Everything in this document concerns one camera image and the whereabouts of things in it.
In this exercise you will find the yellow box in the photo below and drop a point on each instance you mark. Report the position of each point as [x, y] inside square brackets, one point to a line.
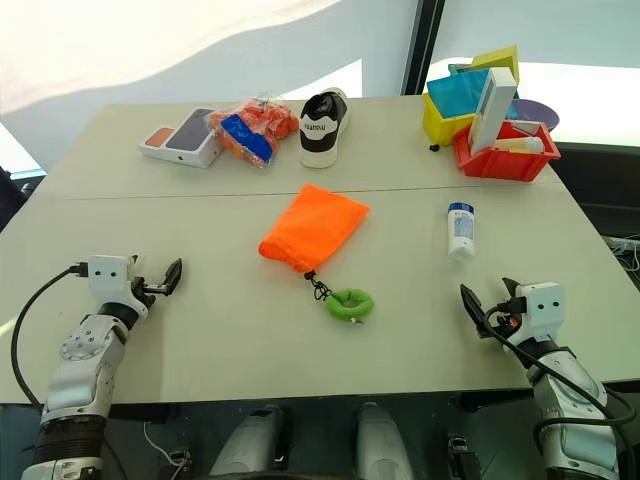
[502, 62]

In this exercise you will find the white bottle with blue cap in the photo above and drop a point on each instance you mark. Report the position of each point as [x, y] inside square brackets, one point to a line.
[461, 232]

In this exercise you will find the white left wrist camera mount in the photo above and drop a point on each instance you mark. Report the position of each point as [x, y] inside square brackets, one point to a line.
[107, 275]

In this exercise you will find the white card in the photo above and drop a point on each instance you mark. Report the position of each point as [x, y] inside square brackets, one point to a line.
[527, 128]

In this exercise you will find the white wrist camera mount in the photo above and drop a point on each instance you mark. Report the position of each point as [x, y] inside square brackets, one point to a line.
[107, 275]
[545, 307]

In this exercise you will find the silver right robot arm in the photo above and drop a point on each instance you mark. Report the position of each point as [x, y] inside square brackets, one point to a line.
[570, 400]

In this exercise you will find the tall white box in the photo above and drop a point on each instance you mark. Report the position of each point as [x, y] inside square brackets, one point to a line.
[492, 107]

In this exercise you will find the white phone box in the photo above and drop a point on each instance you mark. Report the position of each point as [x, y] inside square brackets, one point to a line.
[187, 137]

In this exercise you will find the purple bowl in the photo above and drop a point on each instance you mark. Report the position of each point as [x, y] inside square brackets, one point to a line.
[537, 112]

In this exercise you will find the orange snack bag, blue label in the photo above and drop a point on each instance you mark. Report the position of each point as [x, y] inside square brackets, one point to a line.
[250, 130]

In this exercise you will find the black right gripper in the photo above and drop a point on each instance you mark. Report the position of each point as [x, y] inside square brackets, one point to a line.
[506, 314]

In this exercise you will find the red plastic bin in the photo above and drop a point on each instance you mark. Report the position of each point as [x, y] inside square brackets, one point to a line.
[505, 162]

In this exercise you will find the yellow plastic bin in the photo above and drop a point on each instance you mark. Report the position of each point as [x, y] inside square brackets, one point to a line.
[442, 125]

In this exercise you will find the black and white sneaker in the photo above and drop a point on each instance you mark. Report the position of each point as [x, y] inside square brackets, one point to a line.
[320, 130]

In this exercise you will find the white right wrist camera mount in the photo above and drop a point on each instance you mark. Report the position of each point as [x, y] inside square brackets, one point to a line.
[545, 307]

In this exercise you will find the silver rounded shell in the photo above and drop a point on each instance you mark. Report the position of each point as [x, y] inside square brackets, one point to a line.
[382, 440]
[247, 442]

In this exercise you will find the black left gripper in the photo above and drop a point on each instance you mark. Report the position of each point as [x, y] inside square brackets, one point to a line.
[144, 291]

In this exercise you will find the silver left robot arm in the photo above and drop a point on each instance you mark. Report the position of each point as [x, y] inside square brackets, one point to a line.
[87, 350]

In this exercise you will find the dark window pillar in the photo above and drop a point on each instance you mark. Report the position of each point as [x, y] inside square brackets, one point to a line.
[422, 45]

